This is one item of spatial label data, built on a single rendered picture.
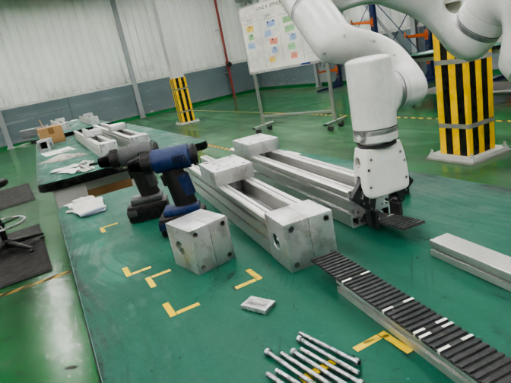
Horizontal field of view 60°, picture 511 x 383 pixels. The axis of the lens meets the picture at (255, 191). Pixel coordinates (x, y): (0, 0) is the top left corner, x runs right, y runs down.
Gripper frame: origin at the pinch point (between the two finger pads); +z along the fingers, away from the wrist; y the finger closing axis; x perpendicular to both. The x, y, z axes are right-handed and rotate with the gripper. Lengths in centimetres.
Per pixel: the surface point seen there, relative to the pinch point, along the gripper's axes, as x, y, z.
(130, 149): 55, -42, -18
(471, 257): -23.8, -1.7, 0.2
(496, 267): -28.2, -1.7, 0.1
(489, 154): 204, 250, 77
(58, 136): 377, -82, -2
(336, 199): 10.2, -4.9, -2.5
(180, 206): 35.2, -35.1, -3.7
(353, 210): 5.4, -3.7, -0.8
